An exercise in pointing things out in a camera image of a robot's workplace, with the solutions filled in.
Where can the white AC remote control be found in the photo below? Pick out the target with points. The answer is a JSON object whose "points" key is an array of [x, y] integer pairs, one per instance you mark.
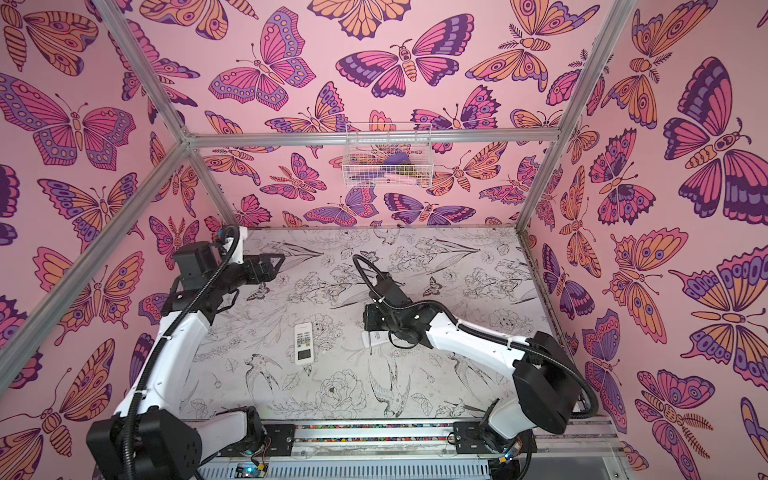
{"points": [[371, 339]]}

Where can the aluminium front rail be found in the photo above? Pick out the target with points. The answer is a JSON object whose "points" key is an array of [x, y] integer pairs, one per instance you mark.
{"points": [[422, 449]]}

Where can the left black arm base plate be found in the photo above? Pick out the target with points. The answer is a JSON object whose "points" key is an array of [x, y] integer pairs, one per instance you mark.
{"points": [[275, 440]]}

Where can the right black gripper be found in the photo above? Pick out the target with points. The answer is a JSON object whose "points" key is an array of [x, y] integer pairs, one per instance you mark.
{"points": [[372, 318]]}

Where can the small white remote control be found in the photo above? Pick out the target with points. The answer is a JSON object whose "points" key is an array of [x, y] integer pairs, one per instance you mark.
{"points": [[304, 343]]}

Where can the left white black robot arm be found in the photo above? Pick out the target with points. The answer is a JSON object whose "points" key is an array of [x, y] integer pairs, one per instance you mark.
{"points": [[146, 437]]}

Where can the purple item in basket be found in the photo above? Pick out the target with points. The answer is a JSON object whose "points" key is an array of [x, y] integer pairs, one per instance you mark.
{"points": [[397, 159]]}

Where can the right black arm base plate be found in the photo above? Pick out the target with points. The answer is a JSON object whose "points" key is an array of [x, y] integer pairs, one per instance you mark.
{"points": [[473, 437]]}

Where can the small green circuit board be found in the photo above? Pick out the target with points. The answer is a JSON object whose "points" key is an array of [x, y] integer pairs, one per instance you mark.
{"points": [[250, 471]]}

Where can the white wire basket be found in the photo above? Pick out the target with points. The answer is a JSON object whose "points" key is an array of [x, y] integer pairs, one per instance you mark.
{"points": [[365, 150]]}

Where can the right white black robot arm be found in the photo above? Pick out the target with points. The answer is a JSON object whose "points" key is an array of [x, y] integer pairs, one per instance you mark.
{"points": [[549, 390]]}

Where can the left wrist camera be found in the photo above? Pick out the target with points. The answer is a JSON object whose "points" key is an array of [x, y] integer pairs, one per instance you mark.
{"points": [[233, 243]]}

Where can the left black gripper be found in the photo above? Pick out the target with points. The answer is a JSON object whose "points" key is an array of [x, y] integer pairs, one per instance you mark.
{"points": [[265, 274]]}

